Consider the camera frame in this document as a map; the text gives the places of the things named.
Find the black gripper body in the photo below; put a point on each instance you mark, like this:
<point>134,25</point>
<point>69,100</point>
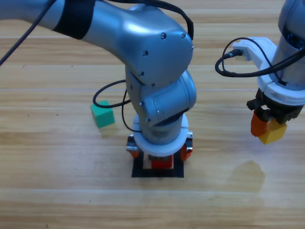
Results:
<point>276,109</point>
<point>159,157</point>

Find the red wooden block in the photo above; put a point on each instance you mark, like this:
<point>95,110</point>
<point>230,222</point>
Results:
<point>162,164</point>

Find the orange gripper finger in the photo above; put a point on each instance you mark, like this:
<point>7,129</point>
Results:
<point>258,127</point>
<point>135,154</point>
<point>185,155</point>

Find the green wooden block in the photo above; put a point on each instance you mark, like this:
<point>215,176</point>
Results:
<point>103,117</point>

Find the black tape square outline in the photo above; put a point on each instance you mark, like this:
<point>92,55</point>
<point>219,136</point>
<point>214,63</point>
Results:
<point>157,173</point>

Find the yellow wooden block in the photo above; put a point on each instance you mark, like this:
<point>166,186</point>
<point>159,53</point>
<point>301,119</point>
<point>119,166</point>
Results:
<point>274,133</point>

